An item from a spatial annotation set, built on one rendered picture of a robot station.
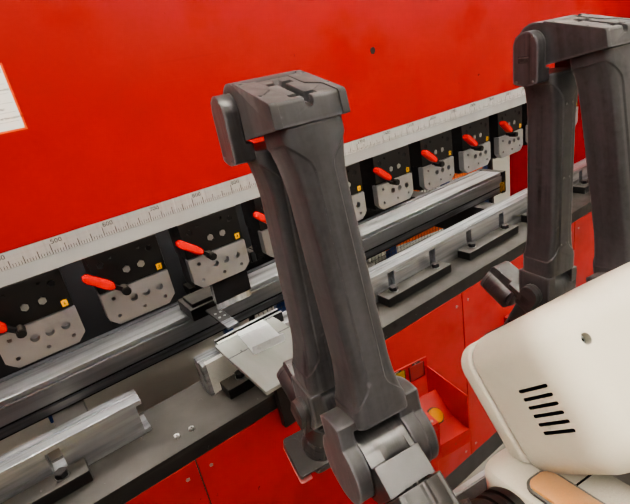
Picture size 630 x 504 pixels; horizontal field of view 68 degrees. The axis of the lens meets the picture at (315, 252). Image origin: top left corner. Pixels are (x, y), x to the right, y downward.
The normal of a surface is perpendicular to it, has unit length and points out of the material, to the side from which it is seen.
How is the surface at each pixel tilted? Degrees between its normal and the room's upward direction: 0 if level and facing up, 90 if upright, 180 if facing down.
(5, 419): 90
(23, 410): 90
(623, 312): 48
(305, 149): 81
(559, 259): 90
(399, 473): 37
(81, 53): 90
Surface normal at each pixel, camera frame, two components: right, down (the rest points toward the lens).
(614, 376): 0.22, -0.41
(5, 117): 0.59, 0.22
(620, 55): 0.42, 0.12
